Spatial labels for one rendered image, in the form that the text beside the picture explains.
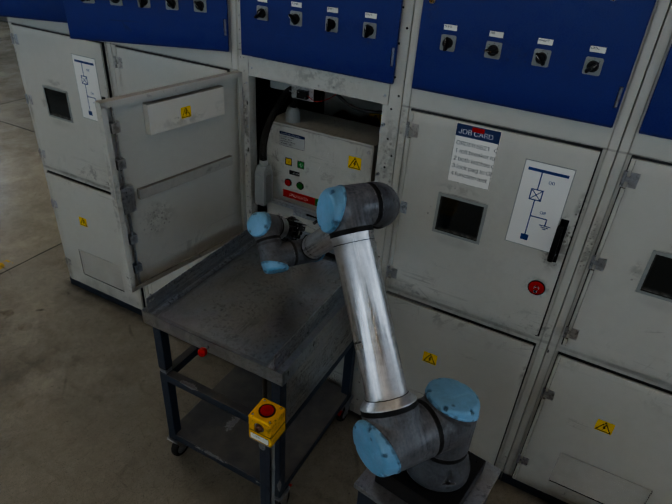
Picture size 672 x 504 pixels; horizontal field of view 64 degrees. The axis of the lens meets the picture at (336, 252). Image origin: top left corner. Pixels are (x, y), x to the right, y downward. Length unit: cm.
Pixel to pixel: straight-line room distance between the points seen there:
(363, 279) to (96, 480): 174
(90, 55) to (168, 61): 48
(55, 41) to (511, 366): 250
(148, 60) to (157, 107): 57
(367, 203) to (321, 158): 86
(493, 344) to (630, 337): 48
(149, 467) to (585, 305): 193
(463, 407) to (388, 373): 22
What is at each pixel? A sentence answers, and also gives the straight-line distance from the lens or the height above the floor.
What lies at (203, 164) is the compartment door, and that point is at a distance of 228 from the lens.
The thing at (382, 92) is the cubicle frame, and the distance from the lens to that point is 198.
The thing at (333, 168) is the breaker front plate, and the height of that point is 126.
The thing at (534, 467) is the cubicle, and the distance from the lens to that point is 262.
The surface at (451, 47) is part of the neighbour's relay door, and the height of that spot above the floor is 180.
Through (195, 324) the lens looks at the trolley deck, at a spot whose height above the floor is 85.
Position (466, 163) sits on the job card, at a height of 144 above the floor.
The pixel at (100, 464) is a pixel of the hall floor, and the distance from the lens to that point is 278.
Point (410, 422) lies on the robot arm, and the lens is 140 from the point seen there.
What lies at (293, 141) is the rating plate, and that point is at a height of 133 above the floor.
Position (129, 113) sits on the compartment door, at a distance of 201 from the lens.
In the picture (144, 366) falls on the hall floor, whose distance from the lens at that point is 315.
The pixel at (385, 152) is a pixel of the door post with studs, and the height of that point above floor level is 140.
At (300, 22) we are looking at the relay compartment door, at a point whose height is 180.
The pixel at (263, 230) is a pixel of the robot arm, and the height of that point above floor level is 119.
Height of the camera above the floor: 213
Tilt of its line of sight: 32 degrees down
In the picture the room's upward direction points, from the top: 4 degrees clockwise
